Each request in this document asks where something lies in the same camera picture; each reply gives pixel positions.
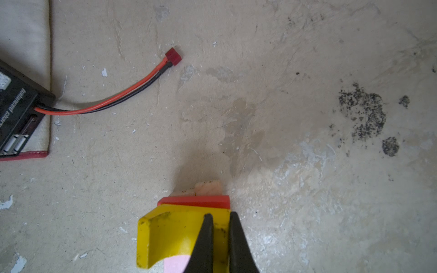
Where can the white work glove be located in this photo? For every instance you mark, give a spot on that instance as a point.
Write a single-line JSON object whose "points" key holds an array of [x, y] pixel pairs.
{"points": [[26, 46]]}

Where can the red rectangular wood block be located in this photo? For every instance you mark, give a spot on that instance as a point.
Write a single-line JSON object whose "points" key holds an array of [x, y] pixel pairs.
{"points": [[220, 202]]}

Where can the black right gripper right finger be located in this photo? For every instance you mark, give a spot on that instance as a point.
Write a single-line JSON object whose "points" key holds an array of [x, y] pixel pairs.
{"points": [[240, 257]]}

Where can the pink wood block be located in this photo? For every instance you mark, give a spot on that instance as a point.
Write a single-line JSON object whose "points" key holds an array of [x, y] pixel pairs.
{"points": [[176, 264]]}

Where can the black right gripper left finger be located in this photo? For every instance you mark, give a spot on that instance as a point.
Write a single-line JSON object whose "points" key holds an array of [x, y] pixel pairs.
{"points": [[201, 260]]}

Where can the yellow cylinder wood block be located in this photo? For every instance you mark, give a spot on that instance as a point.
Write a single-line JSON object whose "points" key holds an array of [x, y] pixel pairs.
{"points": [[171, 230]]}

